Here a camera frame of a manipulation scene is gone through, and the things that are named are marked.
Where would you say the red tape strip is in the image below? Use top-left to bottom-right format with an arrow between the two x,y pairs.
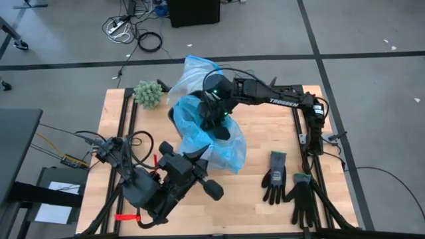
114,214 -> 141,222

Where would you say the grey desk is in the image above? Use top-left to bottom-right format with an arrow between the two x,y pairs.
0,108 -> 43,204

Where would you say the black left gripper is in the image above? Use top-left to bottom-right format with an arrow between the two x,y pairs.
158,141 -> 224,201

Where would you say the black coiled cable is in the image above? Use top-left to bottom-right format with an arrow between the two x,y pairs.
137,31 -> 163,53

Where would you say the white paper sheet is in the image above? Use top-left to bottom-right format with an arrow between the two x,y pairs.
35,181 -> 81,225

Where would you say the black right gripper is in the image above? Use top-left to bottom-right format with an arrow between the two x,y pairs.
198,96 -> 233,141

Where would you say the metal leg with caster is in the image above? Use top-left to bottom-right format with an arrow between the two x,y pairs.
0,16 -> 29,51

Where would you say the grey tray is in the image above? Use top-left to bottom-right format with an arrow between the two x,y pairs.
28,167 -> 90,225

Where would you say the black floor cable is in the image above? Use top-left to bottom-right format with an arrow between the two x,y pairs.
343,165 -> 425,222

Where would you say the black aluminium table frame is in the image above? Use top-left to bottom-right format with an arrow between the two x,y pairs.
78,79 -> 361,239

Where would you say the white power strip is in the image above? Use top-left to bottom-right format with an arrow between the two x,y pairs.
106,19 -> 126,34

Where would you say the grey black printed work glove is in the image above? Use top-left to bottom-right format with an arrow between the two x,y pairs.
261,151 -> 288,206

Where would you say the black yellow circuit board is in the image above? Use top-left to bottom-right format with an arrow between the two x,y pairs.
60,153 -> 90,170

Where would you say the black computer tower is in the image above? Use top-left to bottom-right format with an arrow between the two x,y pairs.
167,0 -> 221,29

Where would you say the green plant in white pot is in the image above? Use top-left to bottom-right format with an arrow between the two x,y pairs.
133,80 -> 165,110

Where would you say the light blue trash bag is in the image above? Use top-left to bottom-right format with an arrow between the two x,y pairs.
172,94 -> 248,175

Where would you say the translucent grey trash bag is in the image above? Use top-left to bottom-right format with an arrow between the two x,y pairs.
167,55 -> 224,106

